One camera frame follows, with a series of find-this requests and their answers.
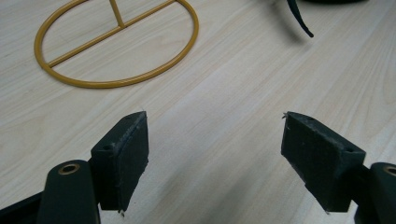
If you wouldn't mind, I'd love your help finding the black round object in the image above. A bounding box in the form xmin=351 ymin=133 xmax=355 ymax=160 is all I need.
xmin=301 ymin=0 xmax=370 ymax=6

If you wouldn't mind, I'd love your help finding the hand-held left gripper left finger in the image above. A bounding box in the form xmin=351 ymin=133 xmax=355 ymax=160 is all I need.
xmin=89 ymin=110 xmax=150 ymax=214

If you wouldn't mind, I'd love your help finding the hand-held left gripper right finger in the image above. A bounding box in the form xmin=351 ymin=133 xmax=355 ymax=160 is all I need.
xmin=280 ymin=111 xmax=367 ymax=214

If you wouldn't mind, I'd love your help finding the black curved strap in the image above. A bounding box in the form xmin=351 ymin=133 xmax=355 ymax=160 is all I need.
xmin=286 ymin=0 xmax=315 ymax=39

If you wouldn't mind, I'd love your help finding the gold metal wire stand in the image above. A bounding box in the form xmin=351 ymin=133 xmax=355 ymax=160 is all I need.
xmin=34 ymin=0 xmax=200 ymax=90

